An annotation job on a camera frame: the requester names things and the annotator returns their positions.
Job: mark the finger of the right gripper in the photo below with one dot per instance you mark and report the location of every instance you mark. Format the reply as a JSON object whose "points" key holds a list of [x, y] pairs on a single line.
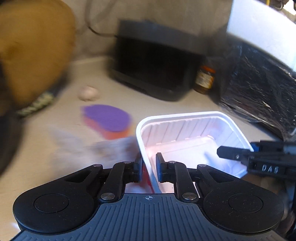
{"points": [[243, 156], [255, 146]]}

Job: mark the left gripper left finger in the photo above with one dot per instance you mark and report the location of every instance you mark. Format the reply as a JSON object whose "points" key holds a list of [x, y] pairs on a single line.
{"points": [[117, 177]]}

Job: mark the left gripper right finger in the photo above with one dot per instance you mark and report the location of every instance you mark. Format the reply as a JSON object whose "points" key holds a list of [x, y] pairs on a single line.
{"points": [[177, 174]]}

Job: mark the clear plastic bag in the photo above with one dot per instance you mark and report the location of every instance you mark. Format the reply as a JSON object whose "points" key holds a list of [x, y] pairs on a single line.
{"points": [[72, 154]]}

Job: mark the gloved operator hand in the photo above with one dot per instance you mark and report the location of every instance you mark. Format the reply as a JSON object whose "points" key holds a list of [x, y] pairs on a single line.
{"points": [[279, 187]]}

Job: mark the purple pink sponge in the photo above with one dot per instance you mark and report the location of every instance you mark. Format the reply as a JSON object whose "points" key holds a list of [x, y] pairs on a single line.
{"points": [[110, 122]]}

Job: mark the black foil-wrapped oven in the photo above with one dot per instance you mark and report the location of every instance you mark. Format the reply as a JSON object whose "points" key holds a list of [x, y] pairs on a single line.
{"points": [[257, 87]]}

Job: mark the orange-lid sauce jar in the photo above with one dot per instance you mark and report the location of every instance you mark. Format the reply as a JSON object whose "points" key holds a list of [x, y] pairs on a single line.
{"points": [[204, 80]]}

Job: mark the white garlic bulb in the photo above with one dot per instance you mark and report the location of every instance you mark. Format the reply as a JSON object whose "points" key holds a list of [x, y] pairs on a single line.
{"points": [[88, 93]]}

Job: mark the green striped dish cloth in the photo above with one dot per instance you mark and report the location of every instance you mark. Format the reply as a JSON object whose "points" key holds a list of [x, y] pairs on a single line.
{"points": [[40, 103]]}

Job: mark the black rice cooker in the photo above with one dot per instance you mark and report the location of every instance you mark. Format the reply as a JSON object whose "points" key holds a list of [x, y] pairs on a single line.
{"points": [[157, 60]]}

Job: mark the dark blue electric kettle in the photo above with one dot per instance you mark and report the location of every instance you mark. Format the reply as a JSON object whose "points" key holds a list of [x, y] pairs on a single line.
{"points": [[11, 136]]}

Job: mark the round wooden cutting board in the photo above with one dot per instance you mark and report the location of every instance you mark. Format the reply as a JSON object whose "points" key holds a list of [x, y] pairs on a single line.
{"points": [[37, 42]]}

